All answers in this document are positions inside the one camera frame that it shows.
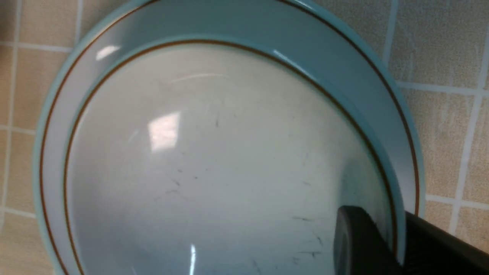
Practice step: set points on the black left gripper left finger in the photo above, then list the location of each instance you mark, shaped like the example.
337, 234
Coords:
359, 248

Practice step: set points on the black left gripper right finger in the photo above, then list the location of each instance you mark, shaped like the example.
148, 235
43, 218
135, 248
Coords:
432, 251

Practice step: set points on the pale blue shallow bowl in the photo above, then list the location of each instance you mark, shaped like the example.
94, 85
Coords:
211, 158

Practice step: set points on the pale blue flat plate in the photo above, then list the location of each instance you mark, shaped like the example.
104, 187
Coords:
305, 34

